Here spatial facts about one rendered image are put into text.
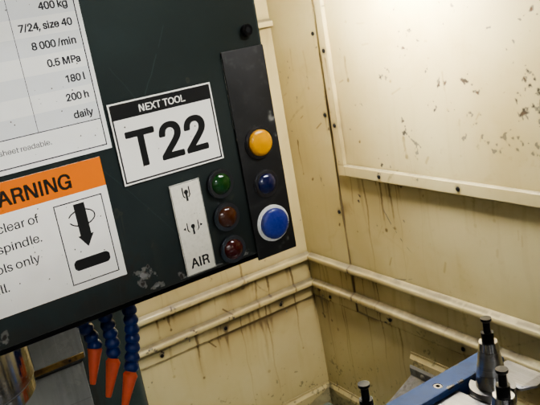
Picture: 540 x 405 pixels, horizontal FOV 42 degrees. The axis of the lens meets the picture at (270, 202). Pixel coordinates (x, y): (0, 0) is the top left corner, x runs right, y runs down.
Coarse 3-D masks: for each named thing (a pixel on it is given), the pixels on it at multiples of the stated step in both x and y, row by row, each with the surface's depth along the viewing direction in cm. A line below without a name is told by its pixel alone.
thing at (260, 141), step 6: (258, 132) 66; (264, 132) 66; (252, 138) 66; (258, 138) 66; (264, 138) 66; (270, 138) 67; (252, 144) 66; (258, 144) 66; (264, 144) 66; (270, 144) 67; (252, 150) 66; (258, 150) 66; (264, 150) 66
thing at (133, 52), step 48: (96, 0) 57; (144, 0) 59; (192, 0) 61; (240, 0) 64; (96, 48) 57; (144, 48) 60; (192, 48) 62; (144, 192) 61; (240, 192) 67; (144, 240) 62; (96, 288) 60; (144, 288) 62; (0, 336) 56; (48, 336) 59
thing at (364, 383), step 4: (364, 380) 86; (360, 384) 86; (364, 384) 86; (368, 384) 85; (360, 388) 85; (364, 388) 85; (368, 388) 86; (364, 392) 86; (368, 392) 86; (364, 396) 86; (368, 396) 86; (360, 400) 86; (364, 400) 86; (368, 400) 86; (372, 400) 86; (360, 404) 86; (364, 404) 86; (368, 404) 86; (372, 404) 86
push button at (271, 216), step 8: (272, 208) 68; (264, 216) 68; (272, 216) 68; (280, 216) 68; (264, 224) 68; (272, 224) 68; (280, 224) 68; (264, 232) 68; (272, 232) 68; (280, 232) 69
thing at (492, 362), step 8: (480, 344) 97; (488, 344) 97; (496, 344) 97; (480, 352) 98; (488, 352) 97; (496, 352) 97; (480, 360) 98; (488, 360) 97; (496, 360) 97; (480, 368) 98; (488, 368) 97; (480, 376) 98; (488, 376) 97; (496, 376) 97; (480, 384) 98; (488, 384) 97; (488, 392) 98
